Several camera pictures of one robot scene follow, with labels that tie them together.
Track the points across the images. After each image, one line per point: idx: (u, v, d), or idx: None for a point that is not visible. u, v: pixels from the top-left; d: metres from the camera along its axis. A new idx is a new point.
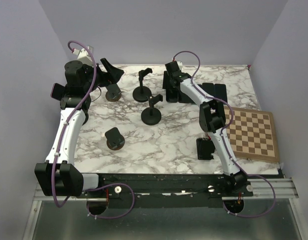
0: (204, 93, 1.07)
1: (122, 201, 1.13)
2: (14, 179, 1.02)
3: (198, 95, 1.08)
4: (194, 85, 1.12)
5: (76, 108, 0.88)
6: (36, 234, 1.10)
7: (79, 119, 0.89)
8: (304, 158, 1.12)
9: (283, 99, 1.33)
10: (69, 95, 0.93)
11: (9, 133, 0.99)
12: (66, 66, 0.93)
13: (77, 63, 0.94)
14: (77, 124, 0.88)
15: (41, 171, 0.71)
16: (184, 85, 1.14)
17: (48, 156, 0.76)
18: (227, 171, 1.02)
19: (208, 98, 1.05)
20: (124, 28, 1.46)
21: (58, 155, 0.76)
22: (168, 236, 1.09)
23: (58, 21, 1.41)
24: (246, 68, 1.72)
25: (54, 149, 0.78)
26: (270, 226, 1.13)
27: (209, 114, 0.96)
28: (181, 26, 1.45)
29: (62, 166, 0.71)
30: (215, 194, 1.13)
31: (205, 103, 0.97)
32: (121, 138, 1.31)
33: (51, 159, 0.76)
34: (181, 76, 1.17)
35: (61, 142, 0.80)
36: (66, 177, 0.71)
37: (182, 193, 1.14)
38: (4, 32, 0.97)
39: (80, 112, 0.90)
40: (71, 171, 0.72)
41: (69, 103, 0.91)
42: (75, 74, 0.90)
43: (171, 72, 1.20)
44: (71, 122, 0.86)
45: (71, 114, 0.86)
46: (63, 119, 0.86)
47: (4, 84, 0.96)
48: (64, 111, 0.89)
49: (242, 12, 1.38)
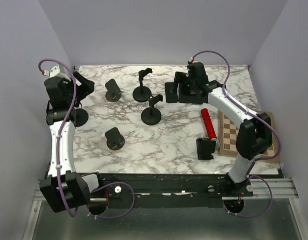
0: (244, 108, 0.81)
1: (122, 201, 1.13)
2: (14, 178, 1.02)
3: (235, 109, 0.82)
4: (228, 96, 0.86)
5: (64, 120, 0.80)
6: (36, 234, 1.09)
7: (70, 130, 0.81)
8: (304, 158, 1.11)
9: (283, 99, 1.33)
10: (54, 110, 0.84)
11: (9, 133, 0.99)
12: (46, 82, 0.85)
13: (56, 78, 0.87)
14: (70, 135, 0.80)
15: (47, 186, 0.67)
16: (215, 96, 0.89)
17: (50, 171, 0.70)
18: (236, 179, 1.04)
19: (250, 115, 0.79)
20: (124, 29, 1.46)
21: (60, 168, 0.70)
22: (168, 236, 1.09)
23: (58, 22, 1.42)
24: (246, 68, 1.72)
25: (54, 163, 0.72)
26: (271, 226, 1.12)
27: (253, 136, 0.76)
28: (181, 26, 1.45)
29: (67, 175, 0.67)
30: (215, 194, 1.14)
31: (246, 121, 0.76)
32: (121, 138, 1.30)
33: (55, 173, 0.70)
34: (208, 84, 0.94)
35: (59, 154, 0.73)
36: (74, 186, 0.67)
37: (182, 192, 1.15)
38: (4, 32, 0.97)
39: (70, 123, 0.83)
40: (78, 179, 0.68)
41: (56, 117, 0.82)
42: (56, 87, 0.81)
43: (195, 78, 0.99)
44: (63, 134, 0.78)
45: (61, 126, 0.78)
46: (54, 133, 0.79)
47: (4, 84, 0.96)
48: (52, 126, 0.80)
49: (242, 12, 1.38)
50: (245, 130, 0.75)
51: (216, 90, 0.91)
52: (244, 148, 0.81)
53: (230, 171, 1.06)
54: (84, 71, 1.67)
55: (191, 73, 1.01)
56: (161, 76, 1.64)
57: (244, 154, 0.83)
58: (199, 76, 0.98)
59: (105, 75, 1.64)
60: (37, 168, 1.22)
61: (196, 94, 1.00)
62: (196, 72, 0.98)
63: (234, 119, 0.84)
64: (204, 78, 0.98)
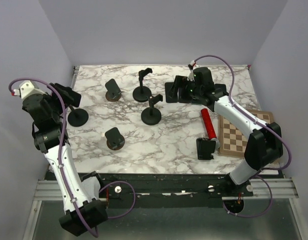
0: (253, 118, 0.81)
1: (121, 201, 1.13)
2: (14, 178, 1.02)
3: (244, 119, 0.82)
4: (235, 105, 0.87)
5: (60, 145, 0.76)
6: (36, 234, 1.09)
7: (69, 154, 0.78)
8: (304, 158, 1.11)
9: (283, 99, 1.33)
10: (43, 133, 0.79)
11: (9, 133, 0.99)
12: (25, 104, 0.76)
13: (36, 95, 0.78)
14: (71, 161, 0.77)
15: (68, 221, 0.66)
16: (221, 105, 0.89)
17: (65, 206, 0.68)
18: (240, 180, 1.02)
19: (259, 125, 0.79)
20: (124, 29, 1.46)
21: (76, 200, 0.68)
22: (168, 236, 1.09)
23: (58, 22, 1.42)
24: (247, 68, 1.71)
25: (67, 197, 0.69)
26: (271, 227, 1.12)
27: (263, 147, 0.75)
28: (181, 26, 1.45)
29: (88, 206, 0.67)
30: (215, 194, 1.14)
31: (256, 131, 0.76)
32: (121, 138, 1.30)
33: (71, 207, 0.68)
34: (214, 93, 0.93)
35: (69, 187, 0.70)
36: (96, 214, 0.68)
37: (182, 192, 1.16)
38: (3, 32, 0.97)
39: (66, 146, 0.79)
40: (98, 206, 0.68)
41: (48, 141, 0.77)
42: (40, 108, 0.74)
43: (201, 86, 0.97)
44: (64, 162, 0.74)
45: (59, 154, 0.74)
46: (53, 162, 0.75)
47: (4, 84, 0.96)
48: (49, 153, 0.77)
49: (241, 12, 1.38)
50: (255, 141, 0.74)
51: (223, 99, 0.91)
52: (253, 158, 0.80)
53: (232, 173, 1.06)
54: (84, 71, 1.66)
55: (197, 79, 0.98)
56: (161, 76, 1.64)
57: (253, 165, 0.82)
58: (206, 84, 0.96)
59: (105, 75, 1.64)
60: (37, 168, 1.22)
61: (201, 102, 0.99)
62: (204, 79, 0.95)
63: (243, 129, 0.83)
64: (210, 86, 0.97)
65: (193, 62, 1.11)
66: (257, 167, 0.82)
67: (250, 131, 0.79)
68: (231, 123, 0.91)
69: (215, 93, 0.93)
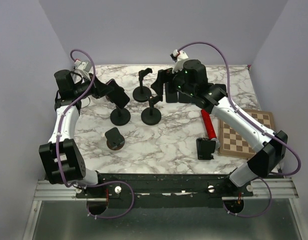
0: (261, 128, 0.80)
1: (122, 201, 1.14)
2: (14, 179, 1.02)
3: (251, 129, 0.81)
4: (238, 111, 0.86)
5: (72, 103, 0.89)
6: (36, 234, 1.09)
7: (74, 112, 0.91)
8: (304, 159, 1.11)
9: (283, 100, 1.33)
10: (63, 97, 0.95)
11: (9, 132, 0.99)
12: (56, 73, 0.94)
13: (65, 70, 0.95)
14: (73, 117, 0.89)
15: (45, 152, 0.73)
16: (223, 110, 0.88)
17: (50, 138, 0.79)
18: (240, 182, 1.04)
19: (268, 136, 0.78)
20: (124, 29, 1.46)
21: (60, 135, 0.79)
22: (169, 236, 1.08)
23: (58, 22, 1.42)
24: (246, 68, 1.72)
25: (55, 132, 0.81)
26: (271, 226, 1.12)
27: (272, 158, 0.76)
28: (182, 26, 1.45)
29: (65, 142, 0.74)
30: (215, 194, 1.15)
31: (267, 145, 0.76)
32: (121, 138, 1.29)
33: (54, 139, 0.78)
34: (211, 93, 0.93)
35: (61, 127, 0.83)
36: (71, 154, 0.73)
37: (182, 192, 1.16)
38: (4, 32, 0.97)
39: (75, 107, 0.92)
40: (75, 147, 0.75)
41: (63, 104, 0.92)
42: (65, 78, 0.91)
43: (196, 84, 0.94)
44: (67, 114, 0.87)
45: (66, 107, 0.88)
46: (59, 113, 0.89)
47: (4, 84, 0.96)
48: (60, 108, 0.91)
49: (241, 12, 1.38)
50: (267, 155, 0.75)
51: (222, 102, 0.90)
52: (259, 165, 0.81)
53: (232, 176, 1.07)
54: None
55: (189, 76, 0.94)
56: None
57: (260, 171, 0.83)
58: (200, 82, 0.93)
59: (105, 74, 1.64)
60: (37, 168, 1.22)
61: (196, 103, 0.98)
62: (197, 78, 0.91)
63: (249, 138, 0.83)
64: (204, 85, 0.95)
65: (176, 52, 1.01)
66: (262, 174, 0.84)
67: (260, 143, 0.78)
68: (233, 128, 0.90)
69: (211, 93, 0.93)
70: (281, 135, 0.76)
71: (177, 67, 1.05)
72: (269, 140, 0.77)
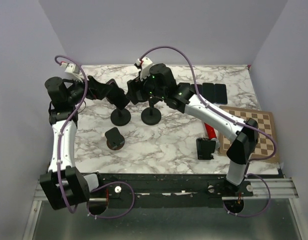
0: (232, 119, 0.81)
1: (121, 201, 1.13)
2: (14, 179, 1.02)
3: (223, 121, 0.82)
4: (208, 106, 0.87)
5: (68, 119, 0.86)
6: (36, 234, 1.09)
7: (72, 129, 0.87)
8: (304, 159, 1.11)
9: (283, 100, 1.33)
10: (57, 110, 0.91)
11: (9, 132, 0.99)
12: (47, 84, 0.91)
13: (57, 80, 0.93)
14: (71, 134, 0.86)
15: (47, 182, 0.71)
16: (195, 108, 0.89)
17: (51, 166, 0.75)
18: (237, 181, 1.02)
19: (239, 125, 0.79)
20: (124, 29, 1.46)
21: (60, 162, 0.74)
22: (168, 236, 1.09)
23: (58, 22, 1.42)
24: (246, 68, 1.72)
25: (55, 158, 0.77)
26: (271, 227, 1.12)
27: (246, 145, 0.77)
28: (182, 26, 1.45)
29: (67, 170, 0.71)
30: (215, 194, 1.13)
31: (240, 134, 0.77)
32: (121, 138, 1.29)
33: (55, 167, 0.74)
34: (181, 93, 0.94)
35: (60, 150, 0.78)
36: (75, 183, 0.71)
37: (182, 192, 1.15)
38: (4, 32, 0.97)
39: (72, 122, 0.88)
40: (78, 175, 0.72)
41: (58, 117, 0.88)
42: (58, 89, 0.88)
43: (165, 87, 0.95)
44: (65, 132, 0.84)
45: (63, 125, 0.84)
46: (56, 131, 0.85)
47: (4, 84, 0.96)
48: (56, 124, 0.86)
49: (241, 12, 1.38)
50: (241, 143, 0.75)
51: (193, 100, 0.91)
52: (236, 155, 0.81)
53: (228, 176, 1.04)
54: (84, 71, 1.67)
55: (157, 80, 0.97)
56: None
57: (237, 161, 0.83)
58: (168, 84, 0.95)
59: (105, 74, 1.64)
60: (37, 168, 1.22)
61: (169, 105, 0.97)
62: (165, 80, 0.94)
63: (223, 131, 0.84)
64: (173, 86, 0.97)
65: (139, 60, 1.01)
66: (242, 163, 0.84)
67: (233, 133, 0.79)
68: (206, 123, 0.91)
69: (182, 94, 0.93)
70: (252, 122, 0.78)
71: (145, 73, 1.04)
72: (241, 129, 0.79)
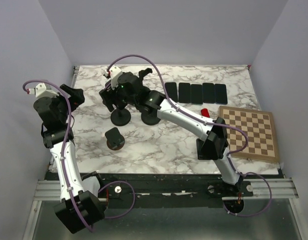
0: (202, 119, 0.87)
1: (122, 201, 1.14)
2: (14, 179, 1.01)
3: (194, 123, 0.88)
4: (179, 109, 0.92)
5: (65, 140, 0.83)
6: (36, 234, 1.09)
7: (72, 149, 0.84)
8: (304, 158, 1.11)
9: (283, 100, 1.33)
10: (51, 131, 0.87)
11: (8, 132, 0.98)
12: (35, 106, 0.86)
13: (45, 99, 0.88)
14: (73, 155, 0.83)
15: (63, 210, 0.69)
16: (166, 111, 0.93)
17: (62, 195, 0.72)
18: (231, 180, 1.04)
19: (209, 125, 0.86)
20: (124, 29, 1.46)
21: (71, 188, 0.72)
22: (168, 236, 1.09)
23: (58, 22, 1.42)
24: (246, 68, 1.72)
25: (64, 186, 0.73)
26: (271, 227, 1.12)
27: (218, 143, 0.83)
28: (182, 26, 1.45)
29: (80, 194, 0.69)
30: (215, 194, 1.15)
31: (210, 134, 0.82)
32: (121, 138, 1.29)
33: (67, 195, 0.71)
34: (152, 99, 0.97)
35: (67, 176, 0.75)
36: (90, 205, 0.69)
37: (182, 192, 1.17)
38: (3, 32, 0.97)
39: (69, 142, 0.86)
40: (92, 197, 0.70)
41: (55, 139, 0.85)
42: (49, 109, 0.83)
43: (135, 94, 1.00)
44: (66, 155, 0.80)
45: (63, 148, 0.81)
46: (56, 155, 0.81)
47: (3, 84, 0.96)
48: (54, 148, 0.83)
49: (241, 12, 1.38)
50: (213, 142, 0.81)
51: (164, 105, 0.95)
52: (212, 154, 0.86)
53: (225, 178, 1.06)
54: (84, 71, 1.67)
55: (127, 89, 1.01)
56: (162, 76, 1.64)
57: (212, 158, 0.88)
58: (138, 91, 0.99)
59: None
60: (37, 168, 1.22)
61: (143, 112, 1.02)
62: (134, 88, 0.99)
63: (195, 131, 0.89)
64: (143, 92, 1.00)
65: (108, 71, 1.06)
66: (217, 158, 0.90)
67: (204, 133, 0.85)
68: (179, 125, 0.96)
69: (153, 99, 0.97)
70: (220, 121, 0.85)
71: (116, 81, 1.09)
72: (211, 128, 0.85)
